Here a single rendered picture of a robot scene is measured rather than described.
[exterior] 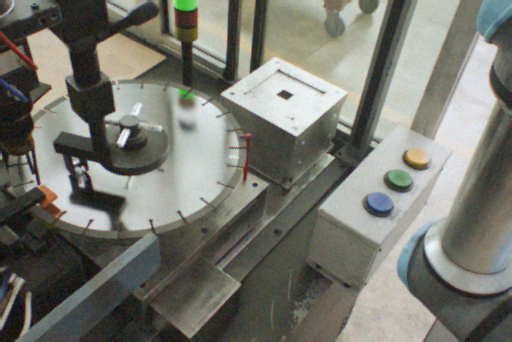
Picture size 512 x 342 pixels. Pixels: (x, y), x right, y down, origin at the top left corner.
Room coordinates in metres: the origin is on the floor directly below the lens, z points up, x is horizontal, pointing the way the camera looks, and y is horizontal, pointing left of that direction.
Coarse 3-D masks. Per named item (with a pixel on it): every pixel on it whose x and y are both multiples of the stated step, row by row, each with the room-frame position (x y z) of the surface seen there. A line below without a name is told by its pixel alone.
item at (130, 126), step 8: (136, 104) 0.61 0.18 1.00; (136, 112) 0.60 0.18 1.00; (112, 120) 0.57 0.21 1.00; (120, 120) 0.57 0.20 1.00; (128, 120) 0.57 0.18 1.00; (136, 120) 0.57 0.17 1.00; (120, 128) 0.56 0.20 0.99; (128, 128) 0.56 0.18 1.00; (136, 128) 0.56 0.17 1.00; (144, 128) 0.56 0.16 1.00; (152, 128) 0.56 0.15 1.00; (160, 128) 0.57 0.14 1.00; (120, 136) 0.54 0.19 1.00; (128, 136) 0.56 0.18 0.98; (136, 136) 0.56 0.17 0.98; (120, 144) 0.52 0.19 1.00
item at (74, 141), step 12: (96, 132) 0.49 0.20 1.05; (60, 144) 0.49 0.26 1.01; (72, 144) 0.50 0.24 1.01; (84, 144) 0.50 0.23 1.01; (96, 144) 0.49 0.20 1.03; (108, 144) 0.50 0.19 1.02; (72, 156) 0.49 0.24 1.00; (84, 156) 0.49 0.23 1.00; (96, 156) 0.48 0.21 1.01; (108, 156) 0.48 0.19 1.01; (72, 168) 0.49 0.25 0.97
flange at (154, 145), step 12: (144, 120) 0.62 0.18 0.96; (108, 132) 0.59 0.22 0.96; (120, 132) 0.57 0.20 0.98; (144, 132) 0.58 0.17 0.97; (156, 132) 0.60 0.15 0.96; (132, 144) 0.55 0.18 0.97; (144, 144) 0.56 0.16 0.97; (156, 144) 0.57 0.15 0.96; (168, 144) 0.57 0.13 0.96; (120, 156) 0.54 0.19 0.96; (132, 156) 0.54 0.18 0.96; (144, 156) 0.54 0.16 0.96; (156, 156) 0.54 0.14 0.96; (120, 168) 0.52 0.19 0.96; (132, 168) 0.52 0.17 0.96; (144, 168) 0.52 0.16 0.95
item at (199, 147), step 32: (128, 96) 0.69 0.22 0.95; (160, 96) 0.70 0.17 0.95; (192, 96) 0.71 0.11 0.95; (64, 128) 0.60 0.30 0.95; (192, 128) 0.63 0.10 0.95; (224, 128) 0.64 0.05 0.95; (32, 160) 0.52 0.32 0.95; (192, 160) 0.55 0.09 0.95; (224, 160) 0.56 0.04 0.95; (64, 192) 0.47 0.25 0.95; (96, 192) 0.47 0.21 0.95; (128, 192) 0.48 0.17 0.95; (160, 192) 0.48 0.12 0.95; (192, 192) 0.49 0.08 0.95; (96, 224) 0.41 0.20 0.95; (128, 224) 0.42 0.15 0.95; (160, 224) 0.43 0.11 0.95
